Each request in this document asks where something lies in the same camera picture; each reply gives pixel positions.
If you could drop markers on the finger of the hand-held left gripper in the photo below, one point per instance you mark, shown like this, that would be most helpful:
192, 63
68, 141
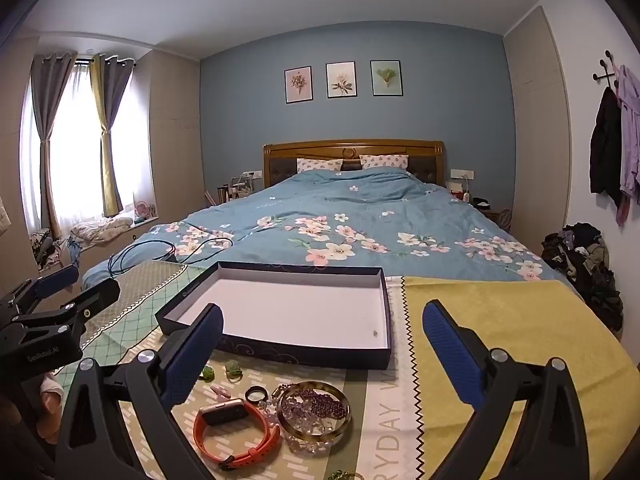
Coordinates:
57, 276
97, 292

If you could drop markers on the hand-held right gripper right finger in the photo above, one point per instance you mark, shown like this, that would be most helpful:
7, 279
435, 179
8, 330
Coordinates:
447, 350

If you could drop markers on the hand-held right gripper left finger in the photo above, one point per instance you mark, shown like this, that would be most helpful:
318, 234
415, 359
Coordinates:
192, 360

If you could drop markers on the orange smartwatch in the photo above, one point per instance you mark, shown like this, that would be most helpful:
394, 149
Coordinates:
222, 411

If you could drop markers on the dark blue shallow box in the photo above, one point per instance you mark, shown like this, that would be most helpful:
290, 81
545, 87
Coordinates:
300, 300

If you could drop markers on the tortoiseshell bangle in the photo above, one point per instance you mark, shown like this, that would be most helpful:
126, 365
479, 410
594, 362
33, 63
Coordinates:
310, 436

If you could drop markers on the person's left hand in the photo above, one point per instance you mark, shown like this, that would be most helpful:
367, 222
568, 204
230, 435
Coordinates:
47, 395

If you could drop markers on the dark printed cloth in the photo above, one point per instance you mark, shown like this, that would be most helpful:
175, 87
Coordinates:
42, 247

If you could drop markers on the crumpled white blanket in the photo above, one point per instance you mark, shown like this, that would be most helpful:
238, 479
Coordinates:
97, 232

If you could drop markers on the yellow green printed blanket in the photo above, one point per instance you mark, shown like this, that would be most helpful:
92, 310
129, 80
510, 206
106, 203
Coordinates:
525, 335

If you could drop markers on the small pink fan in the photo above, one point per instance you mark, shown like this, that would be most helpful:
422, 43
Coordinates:
142, 210

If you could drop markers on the white sheer curtain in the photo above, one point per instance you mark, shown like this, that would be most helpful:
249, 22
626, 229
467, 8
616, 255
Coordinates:
75, 145

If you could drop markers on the wooden nightstand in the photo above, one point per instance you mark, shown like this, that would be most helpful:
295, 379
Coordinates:
492, 216

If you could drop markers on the grey and yellow curtain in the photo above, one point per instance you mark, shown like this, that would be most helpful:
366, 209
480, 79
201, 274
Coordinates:
107, 125

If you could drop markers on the pile of dark clothes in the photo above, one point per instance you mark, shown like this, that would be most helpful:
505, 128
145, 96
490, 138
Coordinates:
585, 260

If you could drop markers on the bedside clutter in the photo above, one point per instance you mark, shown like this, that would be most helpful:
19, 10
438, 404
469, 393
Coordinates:
235, 189

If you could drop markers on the beige wardrobe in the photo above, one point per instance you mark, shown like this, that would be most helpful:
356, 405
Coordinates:
175, 135
537, 135

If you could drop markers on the blue floral duvet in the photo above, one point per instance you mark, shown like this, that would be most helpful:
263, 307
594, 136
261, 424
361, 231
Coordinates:
350, 200

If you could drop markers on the white dotted pillow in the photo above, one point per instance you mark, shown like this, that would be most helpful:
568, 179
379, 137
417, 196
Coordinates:
320, 164
384, 161

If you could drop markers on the wooden headboard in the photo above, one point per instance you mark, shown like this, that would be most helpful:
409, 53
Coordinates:
350, 149

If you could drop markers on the black jacket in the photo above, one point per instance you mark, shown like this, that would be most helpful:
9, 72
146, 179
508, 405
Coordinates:
605, 145

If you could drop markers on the framed green leaf picture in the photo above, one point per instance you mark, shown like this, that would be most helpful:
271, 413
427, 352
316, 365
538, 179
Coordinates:
386, 78

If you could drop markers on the framed pink flower picture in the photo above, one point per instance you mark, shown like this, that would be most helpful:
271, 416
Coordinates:
298, 85

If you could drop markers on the purple jacket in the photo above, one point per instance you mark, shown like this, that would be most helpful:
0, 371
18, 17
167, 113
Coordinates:
630, 125

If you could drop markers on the framed white flower picture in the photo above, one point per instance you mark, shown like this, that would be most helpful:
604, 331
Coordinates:
341, 80

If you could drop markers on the white wall socket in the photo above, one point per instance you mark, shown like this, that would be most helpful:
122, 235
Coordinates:
462, 173
252, 174

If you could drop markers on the black wall coat rack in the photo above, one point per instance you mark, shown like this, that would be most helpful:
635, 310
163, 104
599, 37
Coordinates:
607, 67

